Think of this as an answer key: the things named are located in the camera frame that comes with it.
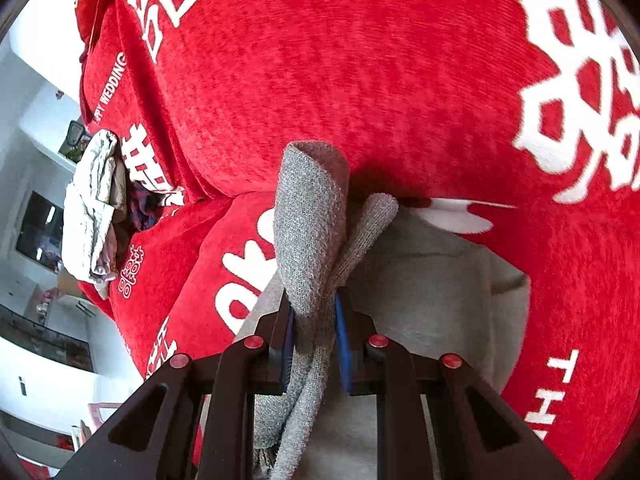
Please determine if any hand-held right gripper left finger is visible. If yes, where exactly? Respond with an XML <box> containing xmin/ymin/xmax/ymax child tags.
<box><xmin>54</xmin><ymin>289</ymin><xmax>297</xmax><ymax>480</ymax></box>

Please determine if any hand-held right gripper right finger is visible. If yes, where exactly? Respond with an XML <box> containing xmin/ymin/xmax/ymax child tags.
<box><xmin>333</xmin><ymin>287</ymin><xmax>574</xmax><ymax>480</ymax></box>

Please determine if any grey knit small garment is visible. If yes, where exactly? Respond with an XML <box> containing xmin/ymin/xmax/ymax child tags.
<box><xmin>235</xmin><ymin>140</ymin><xmax>532</xmax><ymax>480</ymax></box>

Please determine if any pink stool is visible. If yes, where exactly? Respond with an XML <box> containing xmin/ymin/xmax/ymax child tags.
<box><xmin>70</xmin><ymin>400</ymin><xmax>132</xmax><ymax>453</ymax></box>

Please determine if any dark plaid cloth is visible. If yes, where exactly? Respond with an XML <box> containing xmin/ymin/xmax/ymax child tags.
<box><xmin>114</xmin><ymin>180</ymin><xmax>168</xmax><ymax>262</ymax></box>

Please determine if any dark glass cabinet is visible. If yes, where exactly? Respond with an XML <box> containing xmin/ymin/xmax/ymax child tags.
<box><xmin>0</xmin><ymin>304</ymin><xmax>96</xmax><ymax>374</ymax></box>

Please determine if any white crumpled cloth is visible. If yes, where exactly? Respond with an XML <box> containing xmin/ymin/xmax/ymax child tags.
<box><xmin>62</xmin><ymin>129</ymin><xmax>129</xmax><ymax>287</ymax></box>

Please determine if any black television screen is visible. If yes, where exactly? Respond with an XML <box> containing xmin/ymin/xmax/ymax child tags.
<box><xmin>15</xmin><ymin>190</ymin><xmax>66</xmax><ymax>274</ymax></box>

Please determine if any red printed sofa cover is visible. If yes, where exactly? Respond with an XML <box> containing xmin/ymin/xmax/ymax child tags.
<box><xmin>74</xmin><ymin>0</ymin><xmax>640</xmax><ymax>480</ymax></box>

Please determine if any dark shelf ornament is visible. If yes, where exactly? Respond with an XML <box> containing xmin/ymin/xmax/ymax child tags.
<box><xmin>58</xmin><ymin>120</ymin><xmax>94</xmax><ymax>164</ymax></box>

